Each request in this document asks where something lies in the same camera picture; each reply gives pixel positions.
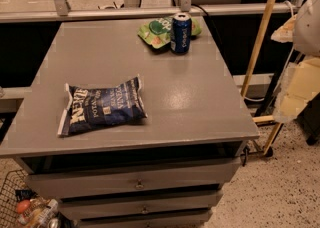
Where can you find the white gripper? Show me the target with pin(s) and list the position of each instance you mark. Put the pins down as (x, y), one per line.
(308, 27)

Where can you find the blue potato chip bag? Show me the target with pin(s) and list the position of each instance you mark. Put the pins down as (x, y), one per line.
(97, 108)

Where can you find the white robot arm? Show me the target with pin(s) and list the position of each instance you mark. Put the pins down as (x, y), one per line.
(303, 30)

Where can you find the green snack bag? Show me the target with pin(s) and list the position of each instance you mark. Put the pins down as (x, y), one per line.
(157, 32)

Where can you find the top grey drawer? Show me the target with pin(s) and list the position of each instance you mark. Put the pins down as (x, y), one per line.
(134, 178)

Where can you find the grey drawer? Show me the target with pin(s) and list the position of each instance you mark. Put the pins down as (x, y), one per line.
(142, 205)
(156, 220)
(134, 178)

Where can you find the blue soda can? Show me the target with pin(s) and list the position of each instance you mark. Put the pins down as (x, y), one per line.
(180, 33)

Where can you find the grey drawer cabinet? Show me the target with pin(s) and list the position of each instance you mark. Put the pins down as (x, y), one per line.
(125, 137)

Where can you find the middle grey drawer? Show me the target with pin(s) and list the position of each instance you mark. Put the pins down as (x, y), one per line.
(142, 205)

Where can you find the bottom grey drawer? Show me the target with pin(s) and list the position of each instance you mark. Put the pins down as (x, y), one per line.
(156, 220)

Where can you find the snack packets in basket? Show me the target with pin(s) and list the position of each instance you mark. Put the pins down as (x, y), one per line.
(38, 213)

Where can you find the orange fruit in basket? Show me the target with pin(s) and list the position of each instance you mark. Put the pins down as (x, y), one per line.
(22, 206)

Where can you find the yellow wooden frame cart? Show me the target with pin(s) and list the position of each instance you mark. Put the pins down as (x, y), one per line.
(266, 151)

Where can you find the metal railing frame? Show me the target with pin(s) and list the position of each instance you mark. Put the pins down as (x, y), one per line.
(129, 13)

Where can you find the black wire basket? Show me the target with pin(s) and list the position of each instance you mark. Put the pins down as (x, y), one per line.
(14, 190)

